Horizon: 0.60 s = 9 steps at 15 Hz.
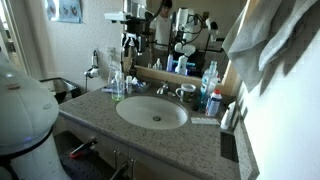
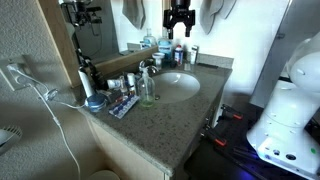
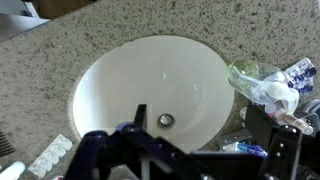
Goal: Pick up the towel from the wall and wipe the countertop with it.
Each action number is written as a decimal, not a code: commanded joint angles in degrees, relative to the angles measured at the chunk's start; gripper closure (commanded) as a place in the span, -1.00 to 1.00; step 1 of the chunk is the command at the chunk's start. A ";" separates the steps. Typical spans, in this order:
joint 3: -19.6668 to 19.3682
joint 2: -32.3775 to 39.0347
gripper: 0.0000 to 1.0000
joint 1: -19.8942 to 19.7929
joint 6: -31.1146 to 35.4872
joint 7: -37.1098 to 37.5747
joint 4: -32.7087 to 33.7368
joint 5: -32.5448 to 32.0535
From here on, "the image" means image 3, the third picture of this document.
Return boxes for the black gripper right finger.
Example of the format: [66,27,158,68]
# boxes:
[245,104,320,180]

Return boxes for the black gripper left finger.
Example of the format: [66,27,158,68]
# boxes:
[64,103,189,180]

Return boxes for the small pink capped bottle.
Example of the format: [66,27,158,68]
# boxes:
[266,103,315,136]

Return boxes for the blue white toothpaste tube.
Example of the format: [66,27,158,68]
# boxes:
[222,141,269,159]

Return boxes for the grey ridged case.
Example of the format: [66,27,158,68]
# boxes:
[218,129,254,150]

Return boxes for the white pill blister pack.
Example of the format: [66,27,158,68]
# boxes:
[27,133,74,179]

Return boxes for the metal sink drain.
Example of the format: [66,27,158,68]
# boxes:
[157,113,176,129]

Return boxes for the blue pill blister pack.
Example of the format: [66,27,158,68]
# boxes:
[284,57,318,96]

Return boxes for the clear glass soap dispenser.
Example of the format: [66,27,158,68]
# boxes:
[225,58,301,116]

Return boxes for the white oval sink basin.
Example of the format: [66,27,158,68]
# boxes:
[68,34,235,154]

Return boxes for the white squeeze tube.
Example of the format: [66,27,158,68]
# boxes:
[0,161,27,180]

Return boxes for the black comb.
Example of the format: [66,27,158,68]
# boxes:
[0,130,16,159]

